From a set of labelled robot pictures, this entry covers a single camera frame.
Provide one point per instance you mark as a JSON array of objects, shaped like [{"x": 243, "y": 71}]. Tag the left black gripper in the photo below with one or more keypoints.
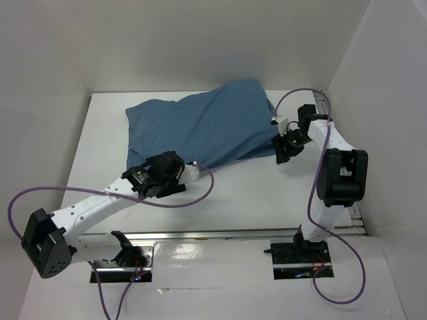
[{"x": 181, "y": 186}]

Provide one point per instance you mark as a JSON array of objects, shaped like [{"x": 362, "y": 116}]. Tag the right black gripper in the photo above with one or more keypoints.
[{"x": 279, "y": 142}]

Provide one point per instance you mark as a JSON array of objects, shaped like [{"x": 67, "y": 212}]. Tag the blue pillowcase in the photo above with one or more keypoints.
[{"x": 230, "y": 123}]

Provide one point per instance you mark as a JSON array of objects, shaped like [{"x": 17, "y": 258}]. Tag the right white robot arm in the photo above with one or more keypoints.
[{"x": 340, "y": 178}]

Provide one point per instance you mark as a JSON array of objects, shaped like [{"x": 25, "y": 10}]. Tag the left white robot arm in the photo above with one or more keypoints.
[{"x": 55, "y": 240}]

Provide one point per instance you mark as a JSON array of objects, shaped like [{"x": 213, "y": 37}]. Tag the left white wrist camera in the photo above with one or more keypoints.
[{"x": 191, "y": 173}]

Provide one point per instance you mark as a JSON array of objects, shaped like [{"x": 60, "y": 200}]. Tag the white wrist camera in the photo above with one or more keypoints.
[
  {"x": 281, "y": 123},
  {"x": 191, "y": 173}
]

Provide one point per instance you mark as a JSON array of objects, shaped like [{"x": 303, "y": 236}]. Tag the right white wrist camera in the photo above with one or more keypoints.
[{"x": 281, "y": 123}]

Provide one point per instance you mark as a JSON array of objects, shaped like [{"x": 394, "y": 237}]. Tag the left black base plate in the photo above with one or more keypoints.
[{"x": 135, "y": 264}]

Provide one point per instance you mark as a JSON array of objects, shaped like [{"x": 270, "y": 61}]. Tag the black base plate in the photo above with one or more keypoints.
[
  {"x": 135, "y": 264},
  {"x": 286, "y": 264}
]

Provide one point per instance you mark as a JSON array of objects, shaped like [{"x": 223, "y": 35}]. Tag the aluminium side rail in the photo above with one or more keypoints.
[{"x": 350, "y": 217}]

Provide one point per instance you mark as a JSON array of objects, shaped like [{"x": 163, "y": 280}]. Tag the aluminium front rail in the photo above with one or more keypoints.
[{"x": 213, "y": 235}]

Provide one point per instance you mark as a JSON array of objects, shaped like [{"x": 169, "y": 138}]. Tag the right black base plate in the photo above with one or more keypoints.
[{"x": 286, "y": 264}]

